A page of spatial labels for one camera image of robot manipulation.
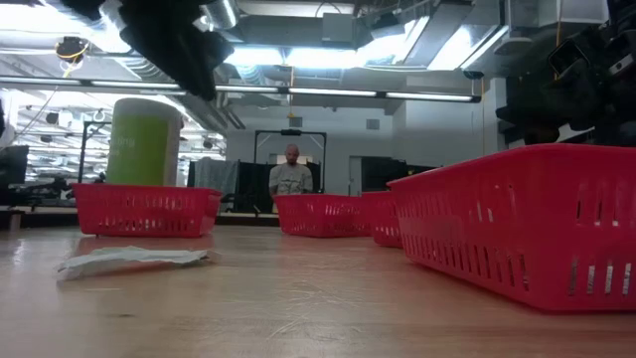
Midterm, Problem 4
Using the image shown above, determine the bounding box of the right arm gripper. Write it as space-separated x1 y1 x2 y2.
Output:
495 28 636 146

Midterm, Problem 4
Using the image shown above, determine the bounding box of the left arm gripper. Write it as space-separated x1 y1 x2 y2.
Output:
117 0 236 101

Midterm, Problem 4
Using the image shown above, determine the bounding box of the green white wipes canister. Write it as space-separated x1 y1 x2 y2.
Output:
105 97 183 188

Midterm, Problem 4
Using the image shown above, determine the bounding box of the grey hanging cloth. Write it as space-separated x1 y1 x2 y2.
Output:
192 157 239 196

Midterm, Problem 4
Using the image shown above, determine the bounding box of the black partition panel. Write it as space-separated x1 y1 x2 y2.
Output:
236 161 272 214

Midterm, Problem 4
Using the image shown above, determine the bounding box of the bright ceiling light panel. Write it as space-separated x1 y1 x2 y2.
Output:
223 14 509 72

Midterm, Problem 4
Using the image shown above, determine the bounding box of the long tube light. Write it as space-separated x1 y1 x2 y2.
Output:
0 76 482 103

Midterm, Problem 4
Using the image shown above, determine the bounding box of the person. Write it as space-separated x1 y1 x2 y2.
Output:
267 143 315 198

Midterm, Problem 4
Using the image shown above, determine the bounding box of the black cabinet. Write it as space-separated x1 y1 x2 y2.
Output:
360 156 439 193

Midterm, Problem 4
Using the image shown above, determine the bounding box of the long plain white packet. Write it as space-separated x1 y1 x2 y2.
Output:
55 245 212 283

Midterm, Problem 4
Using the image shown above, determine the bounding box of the black monitor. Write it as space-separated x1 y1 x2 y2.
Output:
0 144 30 189

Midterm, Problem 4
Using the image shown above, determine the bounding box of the silver air duct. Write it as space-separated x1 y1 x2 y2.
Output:
201 0 239 30

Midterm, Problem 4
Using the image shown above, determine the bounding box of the black gantry frame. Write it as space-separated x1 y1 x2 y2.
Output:
252 128 328 216

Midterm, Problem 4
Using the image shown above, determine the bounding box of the coiled yellow ceiling cable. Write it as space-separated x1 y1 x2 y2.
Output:
54 35 91 79

